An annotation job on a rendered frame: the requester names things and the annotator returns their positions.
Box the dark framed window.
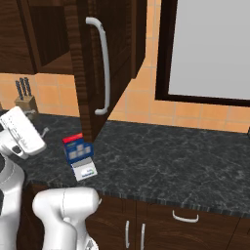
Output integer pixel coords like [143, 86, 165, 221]
[154, 0, 250, 107]

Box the dark wood cabinet door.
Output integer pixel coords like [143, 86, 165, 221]
[62, 0, 139, 145]

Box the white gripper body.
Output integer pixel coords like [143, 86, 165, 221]
[0, 105, 48, 157]

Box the white drawer handle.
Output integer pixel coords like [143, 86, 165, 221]
[171, 209, 200, 225]

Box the black knife handle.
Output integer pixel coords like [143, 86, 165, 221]
[15, 80, 23, 102]
[19, 77, 27, 99]
[23, 76, 33, 98]

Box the white base cabinet door handle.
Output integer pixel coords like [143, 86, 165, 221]
[124, 220, 131, 249]
[140, 223, 146, 250]

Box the blue and white food box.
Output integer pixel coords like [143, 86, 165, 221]
[62, 132, 99, 183]

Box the dark wood base cabinet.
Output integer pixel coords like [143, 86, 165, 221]
[18, 182, 250, 250]

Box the wooden knife block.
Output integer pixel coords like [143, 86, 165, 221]
[14, 95, 40, 115]

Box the dark wood wall cabinet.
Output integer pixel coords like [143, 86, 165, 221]
[0, 0, 148, 80]

